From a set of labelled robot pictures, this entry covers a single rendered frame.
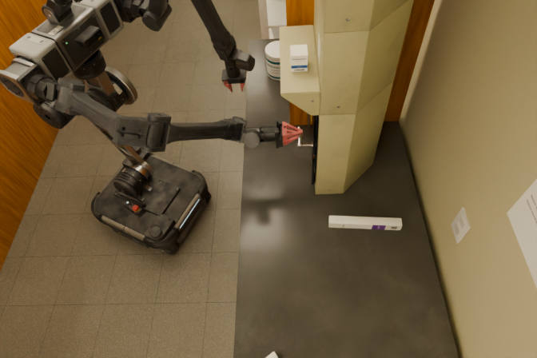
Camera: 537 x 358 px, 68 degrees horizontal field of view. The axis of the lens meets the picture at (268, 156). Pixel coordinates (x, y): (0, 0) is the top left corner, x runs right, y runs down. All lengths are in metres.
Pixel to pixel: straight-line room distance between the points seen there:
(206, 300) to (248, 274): 1.02
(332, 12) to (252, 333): 1.01
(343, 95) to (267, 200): 0.61
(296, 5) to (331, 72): 0.38
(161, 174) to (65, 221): 0.76
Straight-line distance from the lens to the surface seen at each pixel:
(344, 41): 1.05
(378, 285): 1.48
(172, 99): 3.43
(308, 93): 1.15
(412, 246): 1.56
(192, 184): 2.55
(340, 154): 1.39
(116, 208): 2.62
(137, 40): 4.18
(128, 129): 1.14
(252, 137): 1.36
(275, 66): 1.97
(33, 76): 1.52
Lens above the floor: 2.32
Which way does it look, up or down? 54 degrees down
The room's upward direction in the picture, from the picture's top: 7 degrees counter-clockwise
